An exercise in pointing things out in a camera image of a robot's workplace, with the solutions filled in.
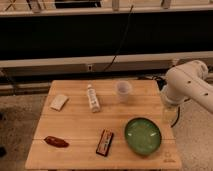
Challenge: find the wall power outlet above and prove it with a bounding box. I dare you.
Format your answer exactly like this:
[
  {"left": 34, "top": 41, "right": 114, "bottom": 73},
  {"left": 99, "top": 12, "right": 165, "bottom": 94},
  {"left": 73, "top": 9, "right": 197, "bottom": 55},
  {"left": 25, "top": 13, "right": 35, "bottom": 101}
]
[{"left": 88, "top": 65, "right": 93, "bottom": 72}]

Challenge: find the green bowl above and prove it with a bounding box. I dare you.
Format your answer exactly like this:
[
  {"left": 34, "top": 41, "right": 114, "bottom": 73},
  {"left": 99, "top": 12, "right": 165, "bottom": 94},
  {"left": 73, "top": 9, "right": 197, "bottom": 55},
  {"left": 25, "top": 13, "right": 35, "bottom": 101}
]
[{"left": 124, "top": 117, "right": 162, "bottom": 156}]

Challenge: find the red chocolate bar box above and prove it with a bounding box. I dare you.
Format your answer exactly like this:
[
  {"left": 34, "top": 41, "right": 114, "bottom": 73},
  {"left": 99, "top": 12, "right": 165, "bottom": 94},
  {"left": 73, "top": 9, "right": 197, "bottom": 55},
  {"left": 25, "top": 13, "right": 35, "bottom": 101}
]
[{"left": 96, "top": 130, "right": 114, "bottom": 157}]

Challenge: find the clear plastic cup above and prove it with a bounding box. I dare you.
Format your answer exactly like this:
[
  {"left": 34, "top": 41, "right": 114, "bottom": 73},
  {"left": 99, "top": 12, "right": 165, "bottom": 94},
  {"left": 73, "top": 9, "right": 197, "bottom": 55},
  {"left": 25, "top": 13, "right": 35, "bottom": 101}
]
[{"left": 115, "top": 80, "right": 132, "bottom": 103}]

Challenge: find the black hanging cable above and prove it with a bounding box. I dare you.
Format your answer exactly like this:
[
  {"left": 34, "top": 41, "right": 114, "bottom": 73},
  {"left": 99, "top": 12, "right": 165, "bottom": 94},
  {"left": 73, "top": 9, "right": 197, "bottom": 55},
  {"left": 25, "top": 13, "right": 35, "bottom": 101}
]
[{"left": 101, "top": 4, "right": 135, "bottom": 73}]

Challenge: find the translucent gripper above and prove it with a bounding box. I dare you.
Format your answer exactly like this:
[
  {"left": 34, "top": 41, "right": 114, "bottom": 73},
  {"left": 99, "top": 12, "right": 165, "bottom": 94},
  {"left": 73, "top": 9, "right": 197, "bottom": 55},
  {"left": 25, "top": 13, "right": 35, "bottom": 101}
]
[{"left": 162, "top": 107, "right": 177, "bottom": 125}]

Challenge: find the white sponge block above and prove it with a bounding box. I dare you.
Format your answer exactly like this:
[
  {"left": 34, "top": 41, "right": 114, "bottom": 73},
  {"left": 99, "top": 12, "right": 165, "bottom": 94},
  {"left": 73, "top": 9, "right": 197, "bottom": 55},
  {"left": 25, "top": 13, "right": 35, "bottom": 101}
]
[{"left": 50, "top": 94, "right": 69, "bottom": 111}]

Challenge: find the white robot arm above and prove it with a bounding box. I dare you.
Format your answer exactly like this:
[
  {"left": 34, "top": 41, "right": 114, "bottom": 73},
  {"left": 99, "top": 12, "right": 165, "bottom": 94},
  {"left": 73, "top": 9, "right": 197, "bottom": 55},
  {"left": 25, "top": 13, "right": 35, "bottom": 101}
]
[{"left": 160, "top": 60, "right": 213, "bottom": 126}]

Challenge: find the black cable by table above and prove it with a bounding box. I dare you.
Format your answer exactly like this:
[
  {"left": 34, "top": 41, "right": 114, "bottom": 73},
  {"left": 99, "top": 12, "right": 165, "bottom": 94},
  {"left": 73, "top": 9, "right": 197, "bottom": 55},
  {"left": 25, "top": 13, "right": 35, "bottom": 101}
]
[{"left": 138, "top": 75, "right": 193, "bottom": 128}]

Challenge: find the white tube bottle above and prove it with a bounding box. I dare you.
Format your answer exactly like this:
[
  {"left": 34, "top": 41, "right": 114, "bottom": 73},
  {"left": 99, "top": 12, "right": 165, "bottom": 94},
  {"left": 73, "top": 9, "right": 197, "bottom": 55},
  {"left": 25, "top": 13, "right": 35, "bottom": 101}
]
[{"left": 87, "top": 84, "right": 100, "bottom": 113}]

